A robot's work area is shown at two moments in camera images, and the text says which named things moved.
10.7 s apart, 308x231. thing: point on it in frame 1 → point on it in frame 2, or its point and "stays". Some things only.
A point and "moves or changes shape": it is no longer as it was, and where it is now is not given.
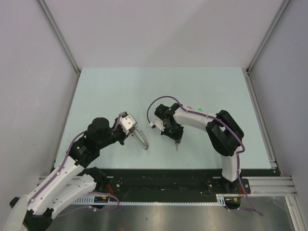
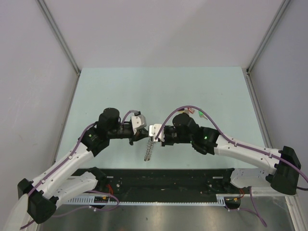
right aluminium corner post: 256,56 stays
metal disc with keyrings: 141,138 moves or changes shape
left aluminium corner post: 45,10 stays
